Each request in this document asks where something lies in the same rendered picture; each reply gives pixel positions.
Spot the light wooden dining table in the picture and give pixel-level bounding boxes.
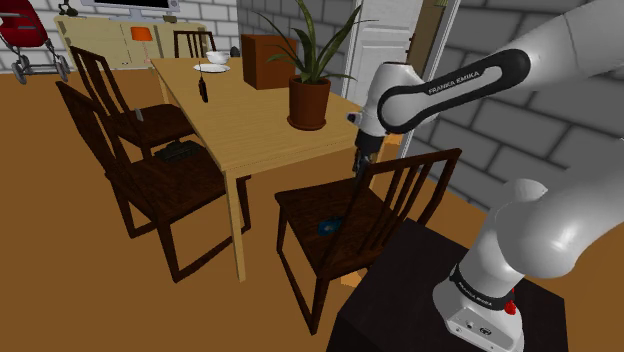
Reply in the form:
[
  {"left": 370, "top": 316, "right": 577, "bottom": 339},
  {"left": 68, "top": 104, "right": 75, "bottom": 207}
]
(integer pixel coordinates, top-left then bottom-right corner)
[{"left": 150, "top": 56, "right": 405, "bottom": 283}]

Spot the black kitchen tool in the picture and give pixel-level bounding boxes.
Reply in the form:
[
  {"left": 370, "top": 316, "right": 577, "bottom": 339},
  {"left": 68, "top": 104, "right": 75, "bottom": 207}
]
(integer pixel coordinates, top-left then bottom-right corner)
[{"left": 197, "top": 60, "right": 210, "bottom": 104}]

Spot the white door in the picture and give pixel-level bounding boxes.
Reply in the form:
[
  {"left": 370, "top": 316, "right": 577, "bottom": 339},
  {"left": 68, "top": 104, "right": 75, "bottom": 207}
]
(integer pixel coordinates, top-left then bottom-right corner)
[{"left": 340, "top": 0, "right": 462, "bottom": 160}]

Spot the dark wooden chair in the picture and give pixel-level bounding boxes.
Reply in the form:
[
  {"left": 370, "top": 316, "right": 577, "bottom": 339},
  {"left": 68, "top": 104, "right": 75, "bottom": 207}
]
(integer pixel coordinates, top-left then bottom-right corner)
[
  {"left": 54, "top": 80, "right": 253, "bottom": 284},
  {"left": 173, "top": 30, "right": 218, "bottom": 60},
  {"left": 69, "top": 45, "right": 197, "bottom": 158},
  {"left": 274, "top": 147, "right": 463, "bottom": 337}
]

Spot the potted plant in brown pot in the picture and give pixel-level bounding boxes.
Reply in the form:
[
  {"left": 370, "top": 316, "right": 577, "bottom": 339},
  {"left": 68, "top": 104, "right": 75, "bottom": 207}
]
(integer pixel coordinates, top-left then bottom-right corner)
[{"left": 252, "top": 0, "right": 379, "bottom": 132}]

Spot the beige sideboard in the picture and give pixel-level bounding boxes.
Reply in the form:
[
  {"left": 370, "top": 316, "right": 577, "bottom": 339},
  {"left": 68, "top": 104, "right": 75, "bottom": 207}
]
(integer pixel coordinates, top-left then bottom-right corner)
[{"left": 53, "top": 14, "right": 208, "bottom": 71}]

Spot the black flat object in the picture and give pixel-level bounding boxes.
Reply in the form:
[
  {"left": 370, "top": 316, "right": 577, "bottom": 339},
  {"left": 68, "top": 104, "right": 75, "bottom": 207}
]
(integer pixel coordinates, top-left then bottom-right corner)
[{"left": 153, "top": 140, "right": 204, "bottom": 164}]

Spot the red stroller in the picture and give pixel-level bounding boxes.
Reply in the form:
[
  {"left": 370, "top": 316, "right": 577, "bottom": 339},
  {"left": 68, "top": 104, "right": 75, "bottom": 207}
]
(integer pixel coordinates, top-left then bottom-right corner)
[{"left": 0, "top": 0, "right": 71, "bottom": 86}]

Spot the brown wooden box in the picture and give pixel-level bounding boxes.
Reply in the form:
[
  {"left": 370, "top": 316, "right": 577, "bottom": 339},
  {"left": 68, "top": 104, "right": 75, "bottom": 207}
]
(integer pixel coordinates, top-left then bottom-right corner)
[{"left": 240, "top": 33, "right": 298, "bottom": 91}]

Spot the white framed television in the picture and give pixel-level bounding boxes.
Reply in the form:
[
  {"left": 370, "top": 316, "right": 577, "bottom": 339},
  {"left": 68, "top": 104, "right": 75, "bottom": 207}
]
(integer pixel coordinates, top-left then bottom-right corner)
[{"left": 80, "top": 0, "right": 182, "bottom": 22}]

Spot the blue round object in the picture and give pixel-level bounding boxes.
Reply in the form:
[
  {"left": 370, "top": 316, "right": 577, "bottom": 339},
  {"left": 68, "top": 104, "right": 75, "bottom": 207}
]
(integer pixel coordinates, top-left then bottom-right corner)
[{"left": 317, "top": 218, "right": 343, "bottom": 237}]

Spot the orange shade floor lamp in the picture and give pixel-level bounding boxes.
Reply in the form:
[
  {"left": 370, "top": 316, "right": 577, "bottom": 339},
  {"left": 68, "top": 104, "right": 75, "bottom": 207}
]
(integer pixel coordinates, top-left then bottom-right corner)
[{"left": 129, "top": 26, "right": 153, "bottom": 69}]

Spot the dark robot stand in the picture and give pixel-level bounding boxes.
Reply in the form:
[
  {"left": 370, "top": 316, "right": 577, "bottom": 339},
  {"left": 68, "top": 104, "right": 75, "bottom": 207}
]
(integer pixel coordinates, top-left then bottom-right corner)
[{"left": 325, "top": 218, "right": 570, "bottom": 352}]

